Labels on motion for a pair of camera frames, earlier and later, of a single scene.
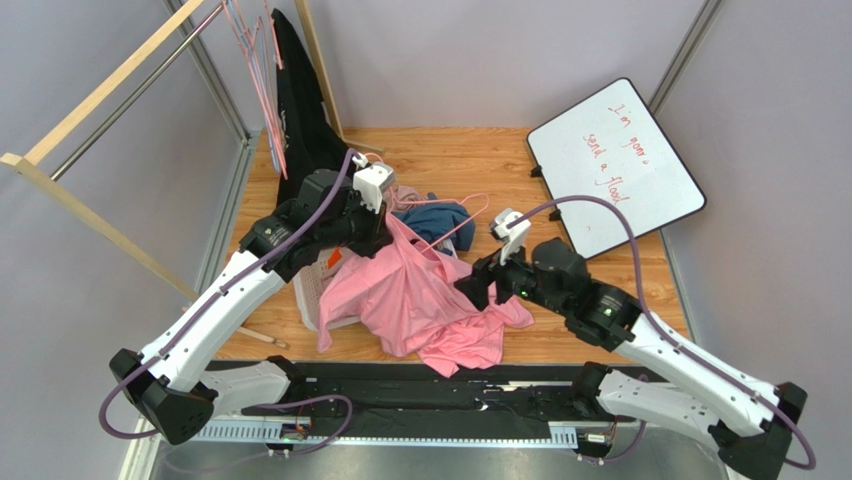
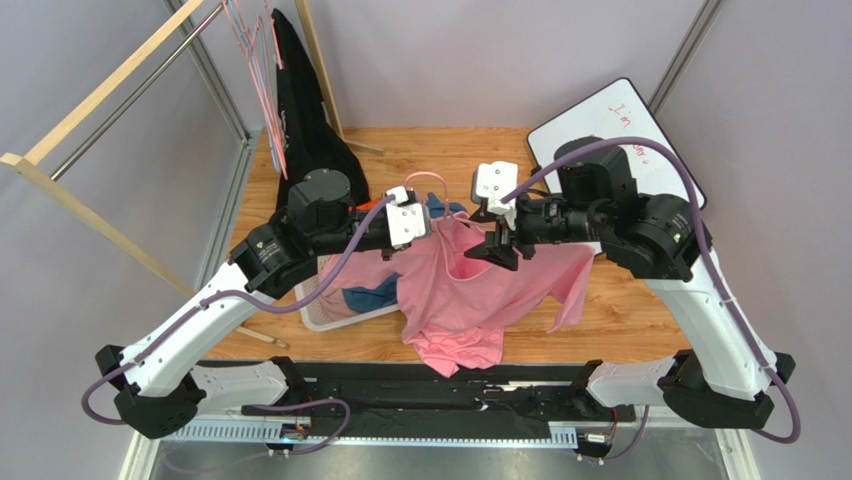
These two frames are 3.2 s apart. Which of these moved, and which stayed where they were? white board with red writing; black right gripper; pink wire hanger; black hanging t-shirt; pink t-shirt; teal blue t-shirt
Moved: pink wire hanger; pink t-shirt; teal blue t-shirt; black right gripper
Stayed: black hanging t-shirt; white board with red writing
